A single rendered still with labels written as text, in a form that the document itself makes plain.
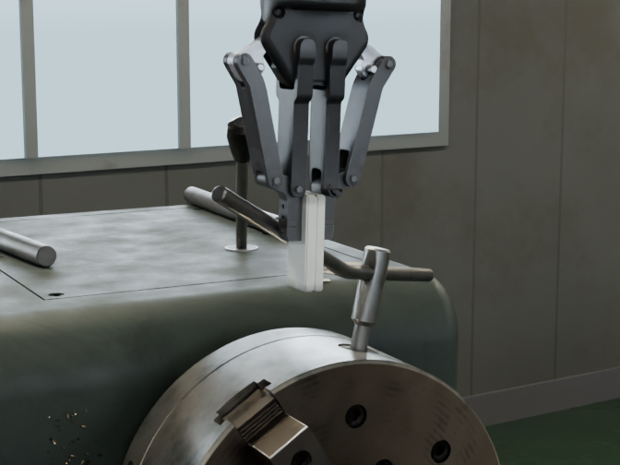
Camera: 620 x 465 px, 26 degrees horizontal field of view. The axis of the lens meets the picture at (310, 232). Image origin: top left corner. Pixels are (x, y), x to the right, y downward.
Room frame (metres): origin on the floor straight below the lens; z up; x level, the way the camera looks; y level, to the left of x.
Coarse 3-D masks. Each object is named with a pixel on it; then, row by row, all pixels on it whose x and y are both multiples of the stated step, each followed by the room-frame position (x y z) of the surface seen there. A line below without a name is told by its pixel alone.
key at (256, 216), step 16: (224, 192) 0.90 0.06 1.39; (240, 208) 0.91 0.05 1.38; (256, 208) 0.93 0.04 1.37; (256, 224) 0.94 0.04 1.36; (272, 224) 0.95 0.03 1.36; (336, 272) 1.03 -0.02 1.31; (352, 272) 1.05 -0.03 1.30; (368, 272) 1.07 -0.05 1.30; (400, 272) 1.11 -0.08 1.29; (416, 272) 1.14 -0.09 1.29; (432, 272) 1.16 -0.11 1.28
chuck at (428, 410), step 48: (240, 384) 1.03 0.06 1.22; (288, 384) 1.00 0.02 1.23; (336, 384) 1.02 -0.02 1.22; (384, 384) 1.04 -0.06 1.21; (432, 384) 1.06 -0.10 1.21; (192, 432) 1.01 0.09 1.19; (336, 432) 1.02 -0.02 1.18; (384, 432) 1.04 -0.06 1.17; (432, 432) 1.06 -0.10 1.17; (480, 432) 1.08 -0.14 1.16
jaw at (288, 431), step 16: (256, 400) 1.01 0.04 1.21; (272, 400) 1.00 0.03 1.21; (224, 416) 1.01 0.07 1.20; (240, 416) 1.00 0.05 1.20; (256, 416) 0.99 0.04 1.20; (272, 416) 1.00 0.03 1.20; (288, 416) 0.99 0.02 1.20; (240, 432) 0.98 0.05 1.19; (256, 432) 0.99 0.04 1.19; (272, 432) 0.98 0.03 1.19; (288, 432) 0.97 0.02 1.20; (304, 432) 0.96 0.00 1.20; (256, 448) 0.97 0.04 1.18; (272, 448) 0.96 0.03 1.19; (288, 448) 0.96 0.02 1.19; (304, 448) 0.96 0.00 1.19; (320, 448) 0.97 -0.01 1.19; (272, 464) 0.95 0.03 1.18; (288, 464) 0.96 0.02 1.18; (304, 464) 0.96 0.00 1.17; (320, 464) 0.97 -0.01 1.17
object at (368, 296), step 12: (372, 252) 1.08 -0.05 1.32; (384, 252) 1.08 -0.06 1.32; (372, 264) 1.08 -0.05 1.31; (384, 264) 1.08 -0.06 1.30; (384, 276) 1.08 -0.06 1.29; (360, 288) 1.08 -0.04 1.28; (372, 288) 1.08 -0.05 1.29; (360, 300) 1.08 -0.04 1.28; (372, 300) 1.07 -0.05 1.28; (360, 312) 1.07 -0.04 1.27; (372, 312) 1.07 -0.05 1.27; (360, 324) 1.08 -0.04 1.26; (372, 324) 1.08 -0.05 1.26; (360, 336) 1.08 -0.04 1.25; (348, 348) 1.08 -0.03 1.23; (360, 348) 1.07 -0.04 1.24
